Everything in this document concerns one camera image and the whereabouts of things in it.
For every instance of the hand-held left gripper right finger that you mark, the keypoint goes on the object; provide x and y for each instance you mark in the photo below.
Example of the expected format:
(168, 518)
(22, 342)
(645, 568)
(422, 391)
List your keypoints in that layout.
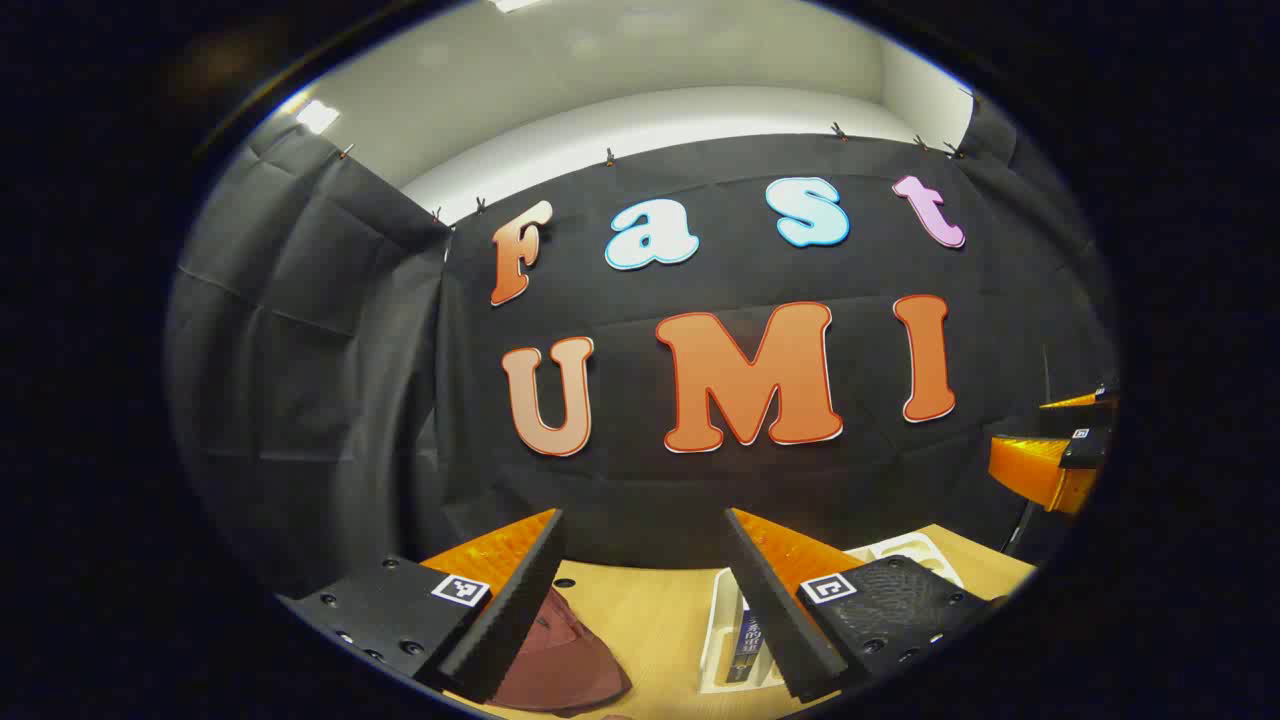
(775, 610)

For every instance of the maroon schoolbag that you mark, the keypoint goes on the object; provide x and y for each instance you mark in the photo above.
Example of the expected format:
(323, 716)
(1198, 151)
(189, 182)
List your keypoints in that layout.
(560, 670)

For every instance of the book with blue painting cover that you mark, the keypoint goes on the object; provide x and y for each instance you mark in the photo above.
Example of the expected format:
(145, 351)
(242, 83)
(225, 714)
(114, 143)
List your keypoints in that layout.
(746, 640)

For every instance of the ceiling light panel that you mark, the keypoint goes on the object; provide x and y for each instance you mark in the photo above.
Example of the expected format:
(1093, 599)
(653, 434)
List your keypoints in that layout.
(515, 4)
(318, 116)

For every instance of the white bookshelf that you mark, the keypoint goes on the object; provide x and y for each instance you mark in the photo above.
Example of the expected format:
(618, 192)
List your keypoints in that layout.
(712, 640)

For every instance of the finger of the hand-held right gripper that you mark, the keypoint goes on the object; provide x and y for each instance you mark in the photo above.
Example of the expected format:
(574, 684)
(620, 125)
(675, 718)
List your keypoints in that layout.
(1030, 465)
(1075, 401)

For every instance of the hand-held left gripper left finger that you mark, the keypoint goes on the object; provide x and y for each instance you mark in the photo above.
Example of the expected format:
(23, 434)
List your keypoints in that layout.
(515, 610)

